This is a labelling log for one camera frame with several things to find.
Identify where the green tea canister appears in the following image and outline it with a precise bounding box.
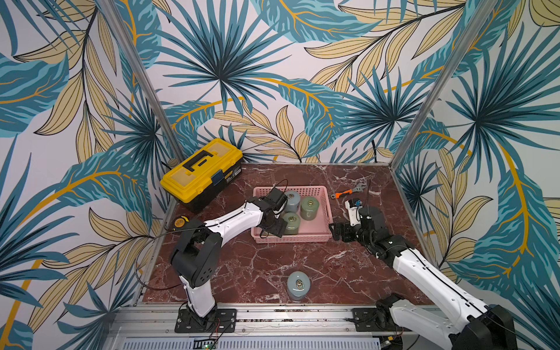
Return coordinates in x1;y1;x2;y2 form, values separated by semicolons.
282;212;300;236
300;196;319;221

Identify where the pink plastic basket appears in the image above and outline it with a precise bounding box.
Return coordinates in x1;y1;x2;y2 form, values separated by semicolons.
250;186;333;244

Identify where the blue-grey tea canister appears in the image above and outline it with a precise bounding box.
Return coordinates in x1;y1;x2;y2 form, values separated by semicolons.
284;190;301;213
287;271;311;301

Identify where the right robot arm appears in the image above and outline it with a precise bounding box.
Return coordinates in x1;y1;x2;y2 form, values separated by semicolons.
329;206;518;349

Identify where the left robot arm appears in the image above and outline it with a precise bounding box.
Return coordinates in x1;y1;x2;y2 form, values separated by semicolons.
170;188;287;319

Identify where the blue-grey tea canister back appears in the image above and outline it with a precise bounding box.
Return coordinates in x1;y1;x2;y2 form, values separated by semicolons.
284;190;301;213

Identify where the orange adjustable wrench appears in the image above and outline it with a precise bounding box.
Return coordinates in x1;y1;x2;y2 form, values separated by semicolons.
330;183;367;199

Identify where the yellow black toolbox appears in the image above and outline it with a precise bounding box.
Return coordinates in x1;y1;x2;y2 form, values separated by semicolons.
160;139;243;214

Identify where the yellow black tape measure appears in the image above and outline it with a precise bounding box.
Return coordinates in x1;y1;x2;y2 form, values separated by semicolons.
172;215;190;231

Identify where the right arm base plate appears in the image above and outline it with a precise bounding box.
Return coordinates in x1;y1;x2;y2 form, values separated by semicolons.
350;308;408;334

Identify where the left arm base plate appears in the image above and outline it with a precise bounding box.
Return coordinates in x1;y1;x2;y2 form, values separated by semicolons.
174;309;237;335

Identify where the aluminium front rail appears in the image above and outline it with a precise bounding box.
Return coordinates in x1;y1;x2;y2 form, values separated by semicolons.
102;301;459;349

